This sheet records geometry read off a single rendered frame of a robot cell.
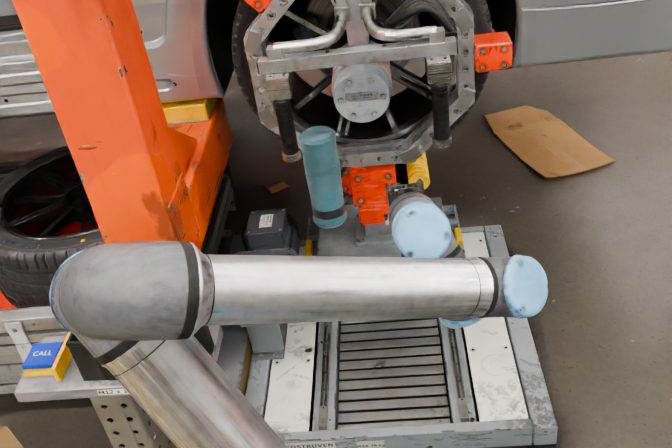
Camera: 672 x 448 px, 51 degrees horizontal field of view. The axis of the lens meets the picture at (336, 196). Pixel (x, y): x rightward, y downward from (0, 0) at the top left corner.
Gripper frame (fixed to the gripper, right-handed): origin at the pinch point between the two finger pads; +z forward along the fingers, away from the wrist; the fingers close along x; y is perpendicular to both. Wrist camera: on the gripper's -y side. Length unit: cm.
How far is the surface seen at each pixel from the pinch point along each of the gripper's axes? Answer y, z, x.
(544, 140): -5, 148, -73
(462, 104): 18.9, 29.0, -19.9
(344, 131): 15.3, 45.5, 9.9
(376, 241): -20, 63, 5
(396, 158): 7.0, 37.2, -2.6
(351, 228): -17, 73, 12
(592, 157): -13, 132, -87
